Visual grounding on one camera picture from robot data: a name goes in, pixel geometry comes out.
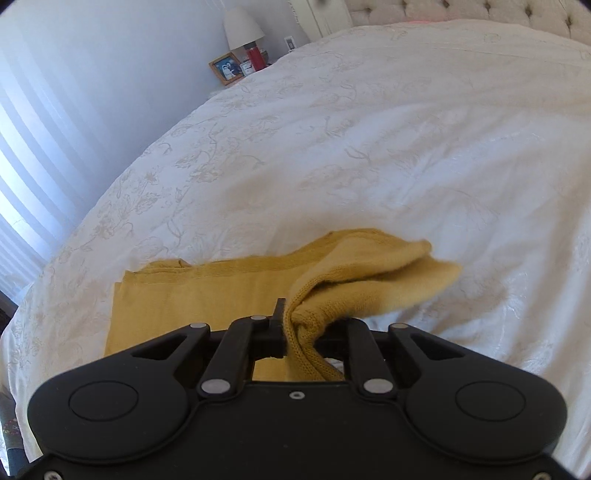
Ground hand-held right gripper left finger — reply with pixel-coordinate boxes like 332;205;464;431
130;298;287;398

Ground yellow knit sweater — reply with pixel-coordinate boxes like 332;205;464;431
104;227;464;383

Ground beige tufted headboard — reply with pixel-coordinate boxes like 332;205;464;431
287;0;589;43

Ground white shade table lamp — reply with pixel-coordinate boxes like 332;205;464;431
223;6;266;52

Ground bed with white floral bedspread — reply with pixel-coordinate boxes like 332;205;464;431
0;18;591;464

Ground wooden picture frame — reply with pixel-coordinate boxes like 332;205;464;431
208;52;245;88

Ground white vertical blinds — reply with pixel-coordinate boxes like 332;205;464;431
0;41;100;305

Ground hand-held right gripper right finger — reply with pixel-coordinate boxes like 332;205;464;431
316;318;465;398

